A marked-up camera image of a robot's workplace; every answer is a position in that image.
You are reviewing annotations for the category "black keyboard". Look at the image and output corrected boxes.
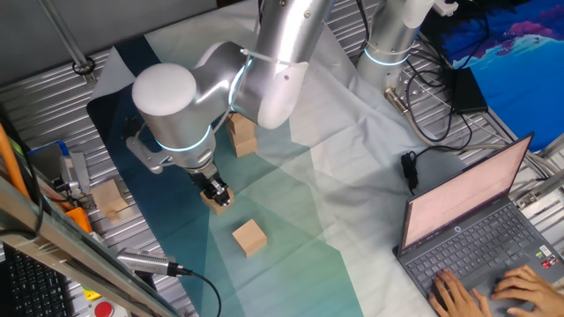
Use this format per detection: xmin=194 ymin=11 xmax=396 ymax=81
xmin=0 ymin=246 xmax=74 ymax=317

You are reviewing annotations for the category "orange pole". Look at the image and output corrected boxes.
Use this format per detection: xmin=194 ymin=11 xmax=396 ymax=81
xmin=0 ymin=122 xmax=30 ymax=199

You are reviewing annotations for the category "black camera cable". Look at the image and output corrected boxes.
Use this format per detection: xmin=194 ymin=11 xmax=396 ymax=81
xmin=175 ymin=266 xmax=223 ymax=317

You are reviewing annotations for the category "person's right hand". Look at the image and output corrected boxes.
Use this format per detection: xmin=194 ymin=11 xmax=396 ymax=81
xmin=490 ymin=263 xmax=564 ymax=317

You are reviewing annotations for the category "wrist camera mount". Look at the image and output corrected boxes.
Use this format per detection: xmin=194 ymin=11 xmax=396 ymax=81
xmin=125 ymin=134 xmax=175 ymax=175

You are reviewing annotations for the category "grey laptop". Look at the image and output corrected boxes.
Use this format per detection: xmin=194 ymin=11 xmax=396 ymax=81
xmin=391 ymin=131 xmax=564 ymax=317

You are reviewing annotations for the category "blue printed poster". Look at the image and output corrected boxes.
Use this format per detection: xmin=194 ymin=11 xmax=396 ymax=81
xmin=420 ymin=0 xmax=564 ymax=153

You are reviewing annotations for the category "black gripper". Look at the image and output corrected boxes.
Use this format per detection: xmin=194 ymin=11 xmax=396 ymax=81
xmin=188 ymin=169 xmax=234 ymax=208

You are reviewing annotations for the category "grey box red button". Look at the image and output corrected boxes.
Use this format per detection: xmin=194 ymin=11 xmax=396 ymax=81
xmin=87 ymin=299 xmax=118 ymax=317

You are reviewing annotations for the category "orange box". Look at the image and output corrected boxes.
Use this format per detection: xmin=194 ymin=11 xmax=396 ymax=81
xmin=65 ymin=206 xmax=93 ymax=234

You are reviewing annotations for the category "black power adapter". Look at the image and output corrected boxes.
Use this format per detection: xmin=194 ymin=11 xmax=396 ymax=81
xmin=449 ymin=67 xmax=489 ymax=115

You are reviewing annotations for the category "aluminium frame bar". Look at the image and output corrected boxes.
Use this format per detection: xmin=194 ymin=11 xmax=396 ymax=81
xmin=0 ymin=175 xmax=182 ymax=317

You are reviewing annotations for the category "black round cable connector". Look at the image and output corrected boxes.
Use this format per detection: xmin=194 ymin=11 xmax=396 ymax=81
xmin=121 ymin=116 xmax=143 ymax=140

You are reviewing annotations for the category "silver camera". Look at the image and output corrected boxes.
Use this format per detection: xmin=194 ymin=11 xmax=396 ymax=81
xmin=115 ymin=247 xmax=182 ymax=277

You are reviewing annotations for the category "blue green white cloth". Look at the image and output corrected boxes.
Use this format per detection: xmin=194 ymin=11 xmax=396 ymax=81
xmin=85 ymin=0 xmax=468 ymax=317

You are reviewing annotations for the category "aluminium profile bracket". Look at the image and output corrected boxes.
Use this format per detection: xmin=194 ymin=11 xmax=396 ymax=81
xmin=515 ymin=166 xmax=564 ymax=212

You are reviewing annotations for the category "person's left hand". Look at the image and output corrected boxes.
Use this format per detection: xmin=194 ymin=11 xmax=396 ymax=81
xmin=427 ymin=268 xmax=494 ymax=317

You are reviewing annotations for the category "black ring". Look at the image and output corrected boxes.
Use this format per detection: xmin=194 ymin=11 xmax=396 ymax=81
xmin=72 ymin=55 xmax=97 ymax=77

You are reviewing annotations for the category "black power cable with bundle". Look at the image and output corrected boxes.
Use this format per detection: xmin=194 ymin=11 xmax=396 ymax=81
xmin=399 ymin=127 xmax=475 ymax=196

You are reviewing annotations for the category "grey metal pole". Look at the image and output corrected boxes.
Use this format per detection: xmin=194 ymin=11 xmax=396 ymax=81
xmin=37 ymin=0 xmax=98 ymax=85

